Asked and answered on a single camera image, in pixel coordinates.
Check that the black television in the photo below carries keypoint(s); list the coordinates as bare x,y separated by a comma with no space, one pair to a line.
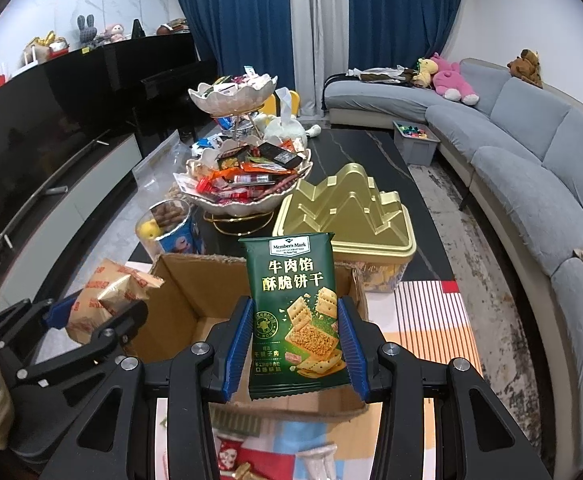
31,135

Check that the bag of nuts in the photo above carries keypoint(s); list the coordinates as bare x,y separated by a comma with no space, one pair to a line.
176,192

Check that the pink doll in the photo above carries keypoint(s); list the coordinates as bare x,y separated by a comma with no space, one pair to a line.
116,33

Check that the grey rabbit plush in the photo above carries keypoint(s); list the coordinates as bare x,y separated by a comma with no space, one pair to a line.
85,35

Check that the brown striped object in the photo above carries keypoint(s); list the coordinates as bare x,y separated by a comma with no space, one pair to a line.
171,27

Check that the red white snack packet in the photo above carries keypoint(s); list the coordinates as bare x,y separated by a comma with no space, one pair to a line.
229,455

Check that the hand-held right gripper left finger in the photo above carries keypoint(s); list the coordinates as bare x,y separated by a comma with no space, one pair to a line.
239,345

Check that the black piano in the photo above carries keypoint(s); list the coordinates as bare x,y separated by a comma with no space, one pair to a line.
161,60

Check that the blue curtain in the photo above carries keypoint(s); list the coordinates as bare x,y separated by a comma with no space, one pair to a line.
231,10
396,10

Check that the two-tier white bowl stand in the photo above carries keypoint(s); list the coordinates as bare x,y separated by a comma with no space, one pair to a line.
231,207

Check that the grey sofa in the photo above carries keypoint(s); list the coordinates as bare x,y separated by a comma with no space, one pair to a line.
521,160

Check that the grey storage bin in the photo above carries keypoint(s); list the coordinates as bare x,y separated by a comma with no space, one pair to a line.
416,150

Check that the red box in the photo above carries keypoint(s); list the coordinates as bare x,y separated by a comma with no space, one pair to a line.
59,48

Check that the small pile of wrapped snacks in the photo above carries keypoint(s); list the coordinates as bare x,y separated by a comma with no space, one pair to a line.
236,82

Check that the yellow bear toy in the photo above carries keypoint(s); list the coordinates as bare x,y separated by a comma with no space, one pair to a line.
150,230

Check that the gold foil ornament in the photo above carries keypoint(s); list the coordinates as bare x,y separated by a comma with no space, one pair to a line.
44,40

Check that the large pile of wrapped snacks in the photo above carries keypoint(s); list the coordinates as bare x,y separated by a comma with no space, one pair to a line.
251,175

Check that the yellow plush toy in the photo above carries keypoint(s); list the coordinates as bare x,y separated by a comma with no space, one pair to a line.
424,72

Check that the white sheer curtain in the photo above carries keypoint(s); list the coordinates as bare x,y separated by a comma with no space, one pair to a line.
321,25

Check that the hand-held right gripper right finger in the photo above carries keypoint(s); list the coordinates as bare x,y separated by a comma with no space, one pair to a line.
351,350

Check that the brown plush toy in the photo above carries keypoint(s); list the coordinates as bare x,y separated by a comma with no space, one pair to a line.
524,67

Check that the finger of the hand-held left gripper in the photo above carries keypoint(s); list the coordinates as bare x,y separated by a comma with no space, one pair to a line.
121,325
61,310

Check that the green cracker packet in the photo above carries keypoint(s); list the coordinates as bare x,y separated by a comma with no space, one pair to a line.
291,310

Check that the pile of clothes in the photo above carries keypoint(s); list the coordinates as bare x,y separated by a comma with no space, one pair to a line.
381,75

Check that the clear jar of brown snacks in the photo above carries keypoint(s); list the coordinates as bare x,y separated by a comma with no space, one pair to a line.
179,240

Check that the pink plush toy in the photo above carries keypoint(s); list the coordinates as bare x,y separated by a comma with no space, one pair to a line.
451,77

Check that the grey remote control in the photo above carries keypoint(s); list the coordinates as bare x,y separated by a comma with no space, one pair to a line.
56,190

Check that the yellow chair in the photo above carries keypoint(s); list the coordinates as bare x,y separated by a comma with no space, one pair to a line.
269,105

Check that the brown cardboard box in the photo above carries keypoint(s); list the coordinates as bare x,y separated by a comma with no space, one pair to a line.
181,290

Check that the white router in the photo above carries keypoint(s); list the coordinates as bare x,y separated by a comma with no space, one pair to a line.
34,56

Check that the silver snack packet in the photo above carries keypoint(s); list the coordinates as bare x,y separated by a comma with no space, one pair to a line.
316,462

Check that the grey television cabinet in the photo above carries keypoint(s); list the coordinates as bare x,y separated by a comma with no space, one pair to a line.
81,195

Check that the clear plastic bag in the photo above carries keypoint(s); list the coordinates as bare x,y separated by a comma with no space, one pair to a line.
166,160

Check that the colourful checked tablecloth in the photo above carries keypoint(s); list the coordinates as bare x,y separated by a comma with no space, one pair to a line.
421,320

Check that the black metronome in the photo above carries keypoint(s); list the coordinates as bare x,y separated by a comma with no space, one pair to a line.
138,31

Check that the gold mountain lid container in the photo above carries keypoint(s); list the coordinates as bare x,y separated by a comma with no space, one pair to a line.
346,210

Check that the grey patterned rug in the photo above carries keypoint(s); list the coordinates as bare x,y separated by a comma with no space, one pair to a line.
471,260

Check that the beige snack packet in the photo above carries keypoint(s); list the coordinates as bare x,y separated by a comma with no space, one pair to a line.
116,285

